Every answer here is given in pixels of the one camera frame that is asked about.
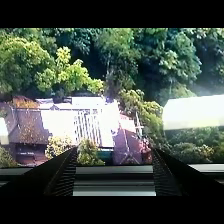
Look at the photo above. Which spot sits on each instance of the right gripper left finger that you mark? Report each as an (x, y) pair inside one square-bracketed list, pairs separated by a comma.
[(55, 176)]

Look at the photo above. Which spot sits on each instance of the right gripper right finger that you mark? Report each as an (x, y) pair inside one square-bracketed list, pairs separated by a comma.
[(173, 178)]

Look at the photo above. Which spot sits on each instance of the silver frame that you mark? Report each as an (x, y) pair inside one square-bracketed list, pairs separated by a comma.
[(113, 180)]

